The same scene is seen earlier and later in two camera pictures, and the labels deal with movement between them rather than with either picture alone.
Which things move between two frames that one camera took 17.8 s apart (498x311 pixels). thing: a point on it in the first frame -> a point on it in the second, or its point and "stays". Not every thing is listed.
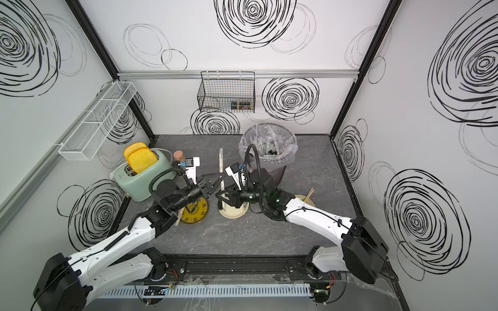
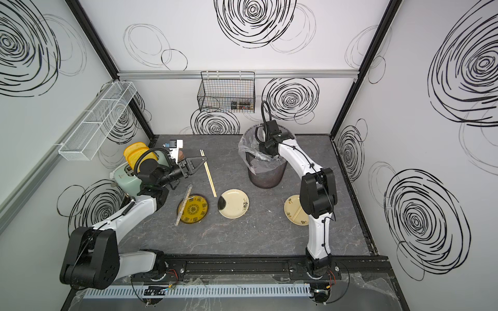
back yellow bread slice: [133, 146] stays
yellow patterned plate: [195, 212] stays
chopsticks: [221, 168] -> [203, 155]
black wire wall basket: [227, 92] stays
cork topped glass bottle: [179, 156] stays
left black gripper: [208, 190] -> [186, 169]
